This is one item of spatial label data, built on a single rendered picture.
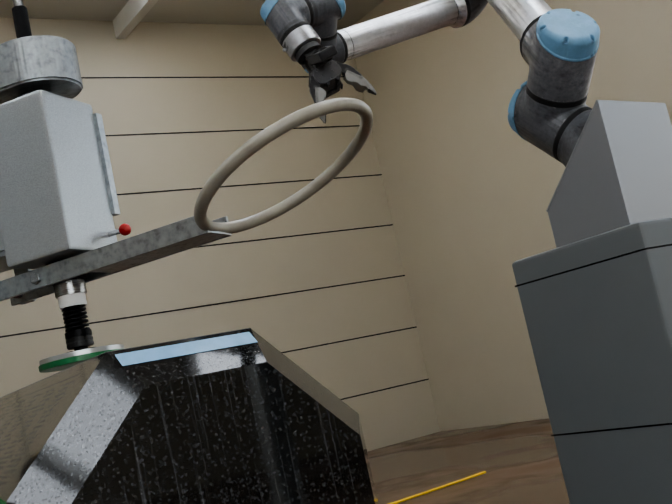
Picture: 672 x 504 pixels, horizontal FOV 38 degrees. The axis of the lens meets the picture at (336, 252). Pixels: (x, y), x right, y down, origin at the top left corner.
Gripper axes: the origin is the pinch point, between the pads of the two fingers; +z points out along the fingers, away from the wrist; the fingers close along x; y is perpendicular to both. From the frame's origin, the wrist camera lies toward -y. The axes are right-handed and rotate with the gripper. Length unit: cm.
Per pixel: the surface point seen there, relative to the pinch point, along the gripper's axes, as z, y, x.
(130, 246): -3, 15, 62
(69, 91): -53, 22, 54
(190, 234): 5.1, 7.2, 48.8
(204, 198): 6.6, -11.8, 44.1
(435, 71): -213, 533, -269
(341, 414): 61, -1, 43
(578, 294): 68, -3, -17
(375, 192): -177, 637, -192
